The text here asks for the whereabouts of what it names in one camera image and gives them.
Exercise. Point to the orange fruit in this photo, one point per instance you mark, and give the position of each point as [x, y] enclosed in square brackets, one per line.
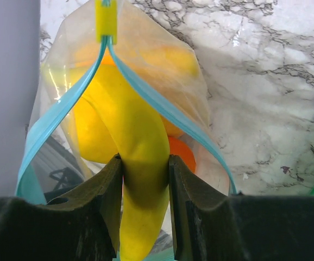
[179, 148]

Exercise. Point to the yellow lemon front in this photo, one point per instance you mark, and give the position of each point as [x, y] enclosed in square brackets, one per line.
[94, 139]

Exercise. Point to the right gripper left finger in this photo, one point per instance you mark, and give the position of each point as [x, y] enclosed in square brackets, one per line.
[82, 224]

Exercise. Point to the red yellow mango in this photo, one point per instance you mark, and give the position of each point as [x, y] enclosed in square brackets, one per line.
[173, 59]

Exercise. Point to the clear zip top bag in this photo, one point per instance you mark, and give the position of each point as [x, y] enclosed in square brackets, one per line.
[182, 100]

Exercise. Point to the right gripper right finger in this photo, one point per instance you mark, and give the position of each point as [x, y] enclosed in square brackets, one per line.
[208, 225]

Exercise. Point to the yellow banana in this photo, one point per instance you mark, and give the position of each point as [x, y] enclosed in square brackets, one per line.
[141, 140]

